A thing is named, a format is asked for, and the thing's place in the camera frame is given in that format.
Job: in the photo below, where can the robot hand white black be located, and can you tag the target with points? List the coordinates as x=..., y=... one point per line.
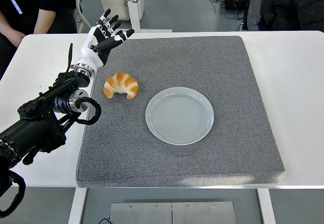
x=91, y=54

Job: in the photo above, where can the croissant bread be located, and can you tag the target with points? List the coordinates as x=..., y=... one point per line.
x=121, y=82

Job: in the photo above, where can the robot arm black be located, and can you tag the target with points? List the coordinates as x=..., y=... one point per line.
x=30, y=130

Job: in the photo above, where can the pale grey round plate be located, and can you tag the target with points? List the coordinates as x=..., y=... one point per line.
x=179, y=116

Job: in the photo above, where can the grey metal plate with screws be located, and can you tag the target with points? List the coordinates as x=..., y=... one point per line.
x=172, y=212

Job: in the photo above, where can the grey fabric mat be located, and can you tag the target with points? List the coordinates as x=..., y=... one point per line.
x=177, y=57

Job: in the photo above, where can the white table leg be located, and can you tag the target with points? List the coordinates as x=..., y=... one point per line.
x=266, y=206
x=77, y=206

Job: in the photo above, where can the person in dark jacket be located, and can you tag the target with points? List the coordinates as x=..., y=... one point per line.
x=286, y=4

